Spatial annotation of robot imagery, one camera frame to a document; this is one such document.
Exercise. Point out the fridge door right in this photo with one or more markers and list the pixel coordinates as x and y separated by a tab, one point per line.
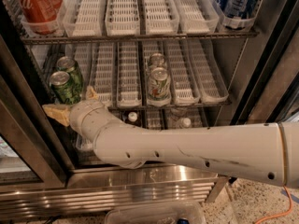
267	78

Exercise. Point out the wire shelf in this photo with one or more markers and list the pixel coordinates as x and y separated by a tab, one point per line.
144	106
47	40

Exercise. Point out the brown bottle white cap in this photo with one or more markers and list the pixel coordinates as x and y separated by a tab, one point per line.
133	119

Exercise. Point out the front red cola can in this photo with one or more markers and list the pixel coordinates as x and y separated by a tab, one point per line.
40	14

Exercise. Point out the white patterned can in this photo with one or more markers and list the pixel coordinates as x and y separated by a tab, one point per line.
156	60
159	84

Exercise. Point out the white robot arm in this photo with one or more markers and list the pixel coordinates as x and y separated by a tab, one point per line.
129	146

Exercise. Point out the clear water bottle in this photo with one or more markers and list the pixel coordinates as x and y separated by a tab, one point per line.
183	123

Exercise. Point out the middle wire shelf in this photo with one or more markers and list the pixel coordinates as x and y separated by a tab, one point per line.
144	106

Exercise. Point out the front white patterned can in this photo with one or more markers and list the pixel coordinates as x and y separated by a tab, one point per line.
159	84

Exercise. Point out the glass fridge door left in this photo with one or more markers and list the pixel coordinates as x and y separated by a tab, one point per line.
25	125

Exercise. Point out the top wire shelf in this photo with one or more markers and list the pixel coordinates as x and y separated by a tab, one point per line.
47	40

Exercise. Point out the dark blue can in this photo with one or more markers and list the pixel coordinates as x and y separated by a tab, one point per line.
239	9

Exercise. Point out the clear plastic bin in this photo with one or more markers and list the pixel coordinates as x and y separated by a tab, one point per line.
179	212

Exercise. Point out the rear white patterned can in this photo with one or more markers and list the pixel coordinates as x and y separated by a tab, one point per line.
156	60

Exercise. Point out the stainless steel fridge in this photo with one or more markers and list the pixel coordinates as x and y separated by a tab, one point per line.
201	71

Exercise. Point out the green soda can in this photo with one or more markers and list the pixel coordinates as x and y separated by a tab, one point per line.
70	66
64	88

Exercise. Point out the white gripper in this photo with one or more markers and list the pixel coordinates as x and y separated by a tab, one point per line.
81	112

